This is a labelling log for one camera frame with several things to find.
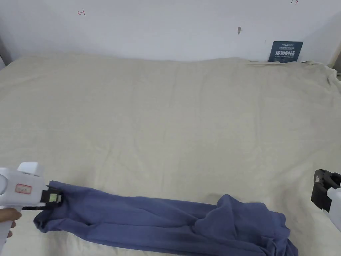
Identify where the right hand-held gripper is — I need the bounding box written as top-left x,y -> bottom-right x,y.
310,168 -> 341,233

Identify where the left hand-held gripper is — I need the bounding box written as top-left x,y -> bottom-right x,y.
0,161 -> 64,245

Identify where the dark blue shirt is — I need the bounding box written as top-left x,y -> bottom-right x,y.
33,180 -> 299,256

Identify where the person's left hand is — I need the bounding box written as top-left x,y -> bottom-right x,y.
0,208 -> 22,239

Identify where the bed with beige sheet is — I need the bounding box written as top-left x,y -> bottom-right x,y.
0,54 -> 341,256

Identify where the dark blue sign card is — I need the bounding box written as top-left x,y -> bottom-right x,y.
268,41 -> 304,63

